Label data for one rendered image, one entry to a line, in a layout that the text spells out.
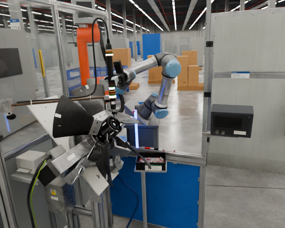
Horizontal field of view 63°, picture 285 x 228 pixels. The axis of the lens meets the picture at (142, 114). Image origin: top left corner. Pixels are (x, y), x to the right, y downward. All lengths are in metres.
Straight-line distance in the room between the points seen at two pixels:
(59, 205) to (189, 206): 1.01
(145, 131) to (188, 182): 0.56
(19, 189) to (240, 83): 2.55
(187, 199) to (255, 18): 2.09
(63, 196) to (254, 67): 2.45
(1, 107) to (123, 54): 8.02
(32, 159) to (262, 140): 2.63
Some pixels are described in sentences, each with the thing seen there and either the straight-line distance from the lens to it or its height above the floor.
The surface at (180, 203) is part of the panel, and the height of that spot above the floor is 0.41.
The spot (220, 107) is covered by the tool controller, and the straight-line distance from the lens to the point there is 1.65.
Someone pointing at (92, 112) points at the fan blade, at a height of 1.28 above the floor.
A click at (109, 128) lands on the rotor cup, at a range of 1.35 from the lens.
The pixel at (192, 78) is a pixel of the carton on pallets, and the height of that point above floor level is 0.44.
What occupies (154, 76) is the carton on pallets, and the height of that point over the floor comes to 0.32.
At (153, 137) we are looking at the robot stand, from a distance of 2.06.
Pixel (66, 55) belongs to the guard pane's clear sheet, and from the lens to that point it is 2.26.
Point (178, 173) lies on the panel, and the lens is 1.92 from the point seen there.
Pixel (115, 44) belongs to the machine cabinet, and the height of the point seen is 1.79.
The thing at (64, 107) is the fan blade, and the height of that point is 1.38.
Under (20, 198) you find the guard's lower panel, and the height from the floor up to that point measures 0.63.
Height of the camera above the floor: 1.67
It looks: 16 degrees down
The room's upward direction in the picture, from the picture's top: 2 degrees counter-clockwise
